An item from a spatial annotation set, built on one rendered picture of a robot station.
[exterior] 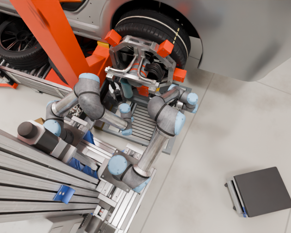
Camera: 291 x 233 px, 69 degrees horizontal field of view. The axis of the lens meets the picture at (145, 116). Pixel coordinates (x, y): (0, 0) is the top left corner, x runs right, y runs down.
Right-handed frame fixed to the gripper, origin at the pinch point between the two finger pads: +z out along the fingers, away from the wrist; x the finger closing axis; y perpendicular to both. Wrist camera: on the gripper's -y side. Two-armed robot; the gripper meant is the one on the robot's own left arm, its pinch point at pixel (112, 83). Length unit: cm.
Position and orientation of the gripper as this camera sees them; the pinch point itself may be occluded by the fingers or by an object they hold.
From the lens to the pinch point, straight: 175.4
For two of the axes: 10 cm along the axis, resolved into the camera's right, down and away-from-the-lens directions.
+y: 0.3, 3.9, 9.2
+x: 9.1, -4.0, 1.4
